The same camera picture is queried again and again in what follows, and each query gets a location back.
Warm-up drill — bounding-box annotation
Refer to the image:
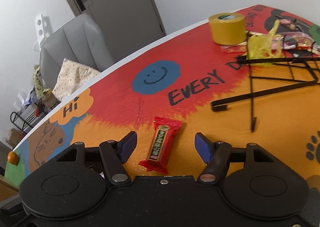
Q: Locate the red candy bar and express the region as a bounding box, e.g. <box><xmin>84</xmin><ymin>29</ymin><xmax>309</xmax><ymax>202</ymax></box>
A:
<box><xmin>138</xmin><ymin>116</ymin><xmax>182</xmax><ymax>175</ymax></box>

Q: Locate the colourful cartoon table mat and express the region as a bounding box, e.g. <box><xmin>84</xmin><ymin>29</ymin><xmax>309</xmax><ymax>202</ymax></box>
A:
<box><xmin>4</xmin><ymin>21</ymin><xmax>319</xmax><ymax>189</ymax></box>

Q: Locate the dotted beige cushion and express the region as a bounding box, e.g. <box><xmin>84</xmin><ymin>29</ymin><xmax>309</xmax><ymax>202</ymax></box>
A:
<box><xmin>53</xmin><ymin>58</ymin><xmax>101</xmax><ymax>101</ymax></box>

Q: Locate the black shoe rack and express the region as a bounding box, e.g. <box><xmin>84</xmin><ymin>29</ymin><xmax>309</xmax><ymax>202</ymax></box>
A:
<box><xmin>10</xmin><ymin>103</ymin><xmax>47</xmax><ymax>135</ymax></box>

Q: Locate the panda neck pillow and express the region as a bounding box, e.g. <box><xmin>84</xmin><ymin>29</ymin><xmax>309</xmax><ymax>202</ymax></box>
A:
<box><xmin>33</xmin><ymin>65</ymin><xmax>52</xmax><ymax>100</ymax></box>

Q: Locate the yellow plastic bag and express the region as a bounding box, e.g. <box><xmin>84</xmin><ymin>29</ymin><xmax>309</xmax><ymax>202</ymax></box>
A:
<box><xmin>246</xmin><ymin>20</ymin><xmax>284</xmax><ymax>60</ymax></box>

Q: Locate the grey chair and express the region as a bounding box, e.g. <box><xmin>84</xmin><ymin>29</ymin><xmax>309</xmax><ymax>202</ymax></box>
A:
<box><xmin>40</xmin><ymin>13</ymin><xmax>116</xmax><ymax>89</ymax></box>

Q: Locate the yellow tape roll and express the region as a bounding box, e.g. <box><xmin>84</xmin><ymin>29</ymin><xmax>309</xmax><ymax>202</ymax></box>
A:
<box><xmin>208</xmin><ymin>13</ymin><xmax>247</xmax><ymax>46</ymax></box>

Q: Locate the clear candy wrappers pile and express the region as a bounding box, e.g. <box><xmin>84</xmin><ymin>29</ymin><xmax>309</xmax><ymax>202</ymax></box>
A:
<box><xmin>220</xmin><ymin>18</ymin><xmax>319</xmax><ymax>55</ymax></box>

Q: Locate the white perforated board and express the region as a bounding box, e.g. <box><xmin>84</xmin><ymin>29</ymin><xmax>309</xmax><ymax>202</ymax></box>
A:
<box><xmin>33</xmin><ymin>13</ymin><xmax>50</xmax><ymax>52</ymax></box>

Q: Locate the grey door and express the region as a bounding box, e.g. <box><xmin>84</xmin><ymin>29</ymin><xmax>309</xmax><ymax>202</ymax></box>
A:
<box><xmin>68</xmin><ymin>0</ymin><xmax>166</xmax><ymax>61</ymax></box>

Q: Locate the black wire rack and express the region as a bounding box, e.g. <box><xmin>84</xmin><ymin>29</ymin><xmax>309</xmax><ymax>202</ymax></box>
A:
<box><xmin>211</xmin><ymin>50</ymin><xmax>319</xmax><ymax>132</ymax></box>

